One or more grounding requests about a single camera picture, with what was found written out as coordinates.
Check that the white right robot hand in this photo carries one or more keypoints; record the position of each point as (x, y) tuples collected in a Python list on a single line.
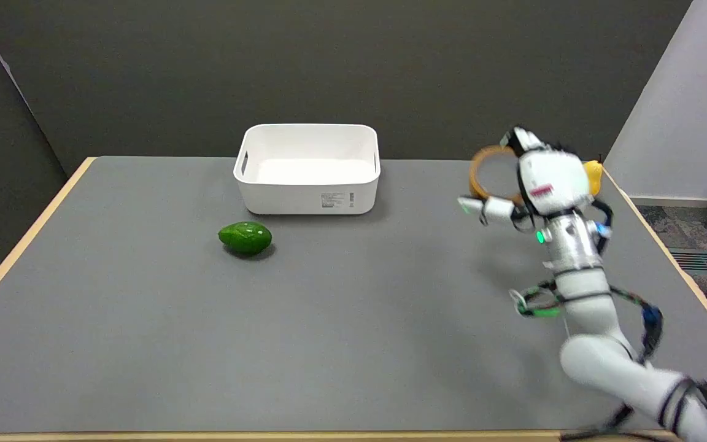
[(551, 178)]

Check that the yellow tape roll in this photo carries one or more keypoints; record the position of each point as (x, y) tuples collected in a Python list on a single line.
[(482, 178)]

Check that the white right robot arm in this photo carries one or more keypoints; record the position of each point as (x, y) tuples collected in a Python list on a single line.
[(593, 307)]

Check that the white plastic box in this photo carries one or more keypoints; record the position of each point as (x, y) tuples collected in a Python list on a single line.
[(308, 169)]

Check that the yellow pear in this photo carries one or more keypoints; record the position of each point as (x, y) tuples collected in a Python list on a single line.
[(594, 175)]

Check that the floor vent grille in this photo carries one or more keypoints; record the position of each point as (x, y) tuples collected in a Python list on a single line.
[(702, 261)]

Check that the green avocado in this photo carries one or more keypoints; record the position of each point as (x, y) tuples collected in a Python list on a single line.
[(245, 238)]

